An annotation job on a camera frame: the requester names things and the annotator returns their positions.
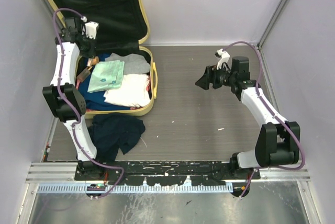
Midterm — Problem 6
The aluminium frame rail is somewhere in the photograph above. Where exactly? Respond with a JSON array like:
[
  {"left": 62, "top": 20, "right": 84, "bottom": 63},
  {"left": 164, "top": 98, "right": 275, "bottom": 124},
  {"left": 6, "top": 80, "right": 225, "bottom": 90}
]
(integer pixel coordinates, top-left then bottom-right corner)
[{"left": 26, "top": 161, "right": 310, "bottom": 183}]

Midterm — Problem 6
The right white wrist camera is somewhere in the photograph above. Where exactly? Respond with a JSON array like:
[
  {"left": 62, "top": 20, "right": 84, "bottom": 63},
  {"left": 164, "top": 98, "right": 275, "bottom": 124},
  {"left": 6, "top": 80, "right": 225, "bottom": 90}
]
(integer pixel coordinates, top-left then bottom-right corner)
[{"left": 215, "top": 49, "right": 230, "bottom": 70}]

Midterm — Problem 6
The pink patterned garment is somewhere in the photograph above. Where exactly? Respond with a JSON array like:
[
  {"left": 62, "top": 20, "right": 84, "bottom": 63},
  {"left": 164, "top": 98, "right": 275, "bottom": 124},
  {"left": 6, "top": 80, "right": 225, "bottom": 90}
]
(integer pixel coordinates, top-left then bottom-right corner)
[{"left": 85, "top": 74, "right": 152, "bottom": 112}]

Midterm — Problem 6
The blue garment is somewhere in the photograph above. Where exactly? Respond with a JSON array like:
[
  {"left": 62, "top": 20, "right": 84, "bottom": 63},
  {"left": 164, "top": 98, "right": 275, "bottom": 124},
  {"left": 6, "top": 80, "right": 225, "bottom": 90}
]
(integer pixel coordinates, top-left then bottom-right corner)
[{"left": 78, "top": 54, "right": 130, "bottom": 111}]

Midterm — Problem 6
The yellow hard-shell suitcase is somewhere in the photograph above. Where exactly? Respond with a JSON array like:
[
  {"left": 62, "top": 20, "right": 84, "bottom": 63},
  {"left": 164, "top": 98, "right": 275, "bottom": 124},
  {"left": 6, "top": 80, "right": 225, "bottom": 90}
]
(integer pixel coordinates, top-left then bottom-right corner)
[{"left": 47, "top": 0, "right": 158, "bottom": 119}]

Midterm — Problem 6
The white garment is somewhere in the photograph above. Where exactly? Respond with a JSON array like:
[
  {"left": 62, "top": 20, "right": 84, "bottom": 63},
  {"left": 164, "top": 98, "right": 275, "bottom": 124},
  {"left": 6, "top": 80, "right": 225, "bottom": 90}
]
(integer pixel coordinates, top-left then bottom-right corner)
[{"left": 104, "top": 74, "right": 151, "bottom": 108}]

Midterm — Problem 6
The gold perfume bottle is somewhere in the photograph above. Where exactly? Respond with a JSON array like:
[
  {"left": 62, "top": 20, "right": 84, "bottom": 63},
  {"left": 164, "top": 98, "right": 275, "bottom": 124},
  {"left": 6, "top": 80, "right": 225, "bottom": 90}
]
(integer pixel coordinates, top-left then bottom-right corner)
[{"left": 76, "top": 67, "right": 92, "bottom": 82}]

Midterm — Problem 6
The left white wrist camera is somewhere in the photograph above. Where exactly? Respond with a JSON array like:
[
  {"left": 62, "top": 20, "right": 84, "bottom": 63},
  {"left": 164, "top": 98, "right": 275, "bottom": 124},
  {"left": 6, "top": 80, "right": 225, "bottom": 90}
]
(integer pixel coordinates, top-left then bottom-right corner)
[{"left": 81, "top": 16, "right": 99, "bottom": 39}]

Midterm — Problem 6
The dark navy garment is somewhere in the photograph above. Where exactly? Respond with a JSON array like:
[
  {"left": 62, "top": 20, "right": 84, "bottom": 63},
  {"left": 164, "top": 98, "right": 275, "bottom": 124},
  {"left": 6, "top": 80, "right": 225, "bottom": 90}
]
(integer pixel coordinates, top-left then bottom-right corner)
[{"left": 88, "top": 113, "right": 146, "bottom": 163}]

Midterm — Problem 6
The white slotted cable duct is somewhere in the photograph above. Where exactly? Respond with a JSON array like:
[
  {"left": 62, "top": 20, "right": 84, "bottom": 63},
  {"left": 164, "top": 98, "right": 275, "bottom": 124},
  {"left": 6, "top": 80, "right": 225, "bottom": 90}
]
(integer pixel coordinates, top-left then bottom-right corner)
[{"left": 37, "top": 183, "right": 233, "bottom": 194}]

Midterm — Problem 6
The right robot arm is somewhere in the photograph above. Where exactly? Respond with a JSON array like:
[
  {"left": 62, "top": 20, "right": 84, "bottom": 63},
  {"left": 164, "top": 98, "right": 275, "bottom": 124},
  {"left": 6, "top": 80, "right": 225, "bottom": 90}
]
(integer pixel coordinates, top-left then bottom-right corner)
[{"left": 195, "top": 57, "right": 300, "bottom": 179}]

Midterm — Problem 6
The grey garment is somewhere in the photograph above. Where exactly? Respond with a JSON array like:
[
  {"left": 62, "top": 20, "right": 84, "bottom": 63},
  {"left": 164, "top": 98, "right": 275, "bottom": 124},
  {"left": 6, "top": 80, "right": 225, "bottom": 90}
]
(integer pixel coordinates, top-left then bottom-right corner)
[{"left": 105, "top": 53, "right": 151, "bottom": 75}]

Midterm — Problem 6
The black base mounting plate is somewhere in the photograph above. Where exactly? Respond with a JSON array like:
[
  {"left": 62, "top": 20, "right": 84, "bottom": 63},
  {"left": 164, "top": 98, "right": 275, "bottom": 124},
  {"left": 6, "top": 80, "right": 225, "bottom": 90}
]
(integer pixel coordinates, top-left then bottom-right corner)
[{"left": 74, "top": 160, "right": 261, "bottom": 186}]

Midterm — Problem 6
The mint green floral cloth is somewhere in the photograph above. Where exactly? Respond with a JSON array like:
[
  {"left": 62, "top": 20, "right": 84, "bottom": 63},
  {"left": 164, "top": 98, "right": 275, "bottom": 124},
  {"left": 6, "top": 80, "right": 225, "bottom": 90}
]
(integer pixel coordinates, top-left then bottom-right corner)
[{"left": 87, "top": 60, "right": 125, "bottom": 93}]

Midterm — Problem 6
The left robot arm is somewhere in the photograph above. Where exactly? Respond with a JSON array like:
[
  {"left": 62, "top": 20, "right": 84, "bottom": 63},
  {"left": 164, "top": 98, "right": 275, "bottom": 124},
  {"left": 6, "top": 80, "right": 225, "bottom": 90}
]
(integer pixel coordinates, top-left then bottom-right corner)
[{"left": 42, "top": 17, "right": 105, "bottom": 180}]

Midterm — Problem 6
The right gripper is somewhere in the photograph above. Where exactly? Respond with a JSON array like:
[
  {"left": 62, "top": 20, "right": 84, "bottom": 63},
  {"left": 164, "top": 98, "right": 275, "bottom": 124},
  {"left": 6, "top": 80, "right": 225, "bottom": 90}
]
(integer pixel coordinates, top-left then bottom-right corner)
[{"left": 195, "top": 63, "right": 236, "bottom": 91}]

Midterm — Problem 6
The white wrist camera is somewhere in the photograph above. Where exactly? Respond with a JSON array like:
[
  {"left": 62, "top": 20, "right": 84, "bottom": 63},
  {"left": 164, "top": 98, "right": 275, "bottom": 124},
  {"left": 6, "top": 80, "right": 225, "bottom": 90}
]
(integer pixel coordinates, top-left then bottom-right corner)
[
  {"left": 215, "top": 49, "right": 230, "bottom": 70},
  {"left": 81, "top": 16, "right": 99, "bottom": 39}
]

